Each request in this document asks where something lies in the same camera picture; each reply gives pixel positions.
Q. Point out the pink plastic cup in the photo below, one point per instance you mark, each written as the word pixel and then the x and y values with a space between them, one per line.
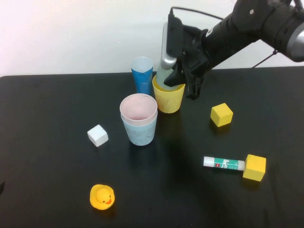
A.
pixel 139 109

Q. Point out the yellow cube block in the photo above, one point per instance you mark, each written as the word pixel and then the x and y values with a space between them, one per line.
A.
pixel 222 115
pixel 254 169

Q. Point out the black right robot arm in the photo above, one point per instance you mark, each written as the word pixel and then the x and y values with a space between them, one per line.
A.
pixel 249 26

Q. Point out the white cube block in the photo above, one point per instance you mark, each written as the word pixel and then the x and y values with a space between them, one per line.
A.
pixel 97 135

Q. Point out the green plastic cup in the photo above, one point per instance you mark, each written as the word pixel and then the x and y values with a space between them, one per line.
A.
pixel 161 79

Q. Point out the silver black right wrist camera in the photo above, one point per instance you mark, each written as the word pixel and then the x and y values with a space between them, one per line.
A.
pixel 167 47

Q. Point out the yellow plastic cup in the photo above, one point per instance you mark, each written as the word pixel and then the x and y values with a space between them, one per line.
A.
pixel 169 102

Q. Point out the white green glue stick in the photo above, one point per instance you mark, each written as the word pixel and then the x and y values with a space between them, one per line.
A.
pixel 223 163

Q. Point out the yellow rubber duck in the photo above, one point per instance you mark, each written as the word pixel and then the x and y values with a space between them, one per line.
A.
pixel 102 197

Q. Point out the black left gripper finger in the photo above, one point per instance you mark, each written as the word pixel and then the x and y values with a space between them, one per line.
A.
pixel 1 187

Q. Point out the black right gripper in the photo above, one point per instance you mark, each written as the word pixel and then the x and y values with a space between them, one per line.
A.
pixel 193 54

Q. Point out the blue paper cone cup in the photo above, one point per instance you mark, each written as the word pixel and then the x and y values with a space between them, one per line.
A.
pixel 142 80

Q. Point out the light blue plastic cup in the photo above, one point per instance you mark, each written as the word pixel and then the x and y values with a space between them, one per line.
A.
pixel 141 135

